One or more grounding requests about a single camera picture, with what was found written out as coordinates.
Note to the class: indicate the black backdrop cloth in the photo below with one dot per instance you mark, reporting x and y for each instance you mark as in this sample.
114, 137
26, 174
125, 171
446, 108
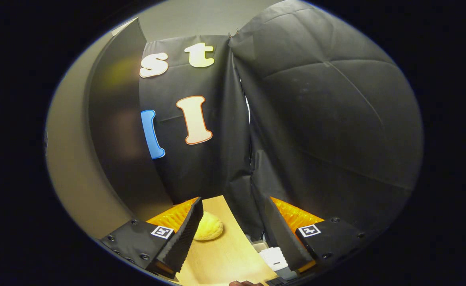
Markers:
336, 119

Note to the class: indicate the yellow round sponge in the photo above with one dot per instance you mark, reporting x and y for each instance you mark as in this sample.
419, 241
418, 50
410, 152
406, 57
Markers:
211, 227

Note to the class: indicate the white ribbed object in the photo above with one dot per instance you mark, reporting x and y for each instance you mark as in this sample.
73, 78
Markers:
274, 258

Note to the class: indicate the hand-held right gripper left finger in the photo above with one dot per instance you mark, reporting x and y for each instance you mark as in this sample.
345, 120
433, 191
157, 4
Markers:
185, 238

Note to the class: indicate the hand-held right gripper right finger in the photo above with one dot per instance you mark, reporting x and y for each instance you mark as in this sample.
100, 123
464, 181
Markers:
280, 238

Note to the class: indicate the grey double-door shoe cabinet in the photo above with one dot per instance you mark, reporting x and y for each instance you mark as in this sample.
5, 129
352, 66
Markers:
117, 119

